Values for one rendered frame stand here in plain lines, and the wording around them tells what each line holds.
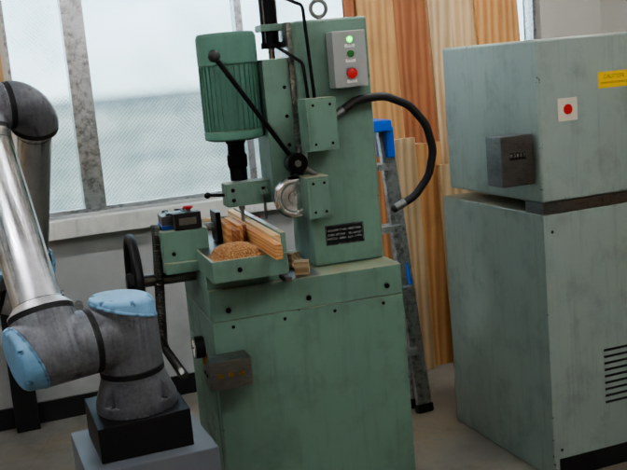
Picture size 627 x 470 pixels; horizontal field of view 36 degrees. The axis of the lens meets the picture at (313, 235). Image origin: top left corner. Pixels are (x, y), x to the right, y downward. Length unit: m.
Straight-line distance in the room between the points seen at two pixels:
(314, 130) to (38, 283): 0.94
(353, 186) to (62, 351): 1.10
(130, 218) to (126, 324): 1.96
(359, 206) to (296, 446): 0.73
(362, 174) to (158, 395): 0.99
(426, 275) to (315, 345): 1.61
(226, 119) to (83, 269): 1.58
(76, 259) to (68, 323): 2.00
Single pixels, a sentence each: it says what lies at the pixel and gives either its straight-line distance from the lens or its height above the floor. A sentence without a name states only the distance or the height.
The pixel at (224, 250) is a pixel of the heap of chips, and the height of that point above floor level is 0.92.
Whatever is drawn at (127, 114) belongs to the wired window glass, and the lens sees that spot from 4.28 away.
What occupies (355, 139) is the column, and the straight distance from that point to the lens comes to 2.89.
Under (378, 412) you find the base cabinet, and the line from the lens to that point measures 2.96.
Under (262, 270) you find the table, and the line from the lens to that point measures 2.64.
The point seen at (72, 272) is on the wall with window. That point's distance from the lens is 4.23.
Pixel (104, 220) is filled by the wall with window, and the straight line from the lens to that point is 4.16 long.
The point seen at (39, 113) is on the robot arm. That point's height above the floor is 1.33.
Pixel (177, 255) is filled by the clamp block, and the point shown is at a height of 0.89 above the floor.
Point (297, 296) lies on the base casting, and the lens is 2.78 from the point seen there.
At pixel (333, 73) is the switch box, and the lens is 2.82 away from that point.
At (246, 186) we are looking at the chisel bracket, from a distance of 2.89.
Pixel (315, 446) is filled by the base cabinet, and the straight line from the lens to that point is 2.93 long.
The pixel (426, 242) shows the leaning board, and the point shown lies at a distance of 4.39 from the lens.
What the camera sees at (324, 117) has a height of 1.25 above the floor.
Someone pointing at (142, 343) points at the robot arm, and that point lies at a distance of 2.26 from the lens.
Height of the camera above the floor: 1.40
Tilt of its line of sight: 10 degrees down
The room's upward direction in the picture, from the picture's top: 5 degrees counter-clockwise
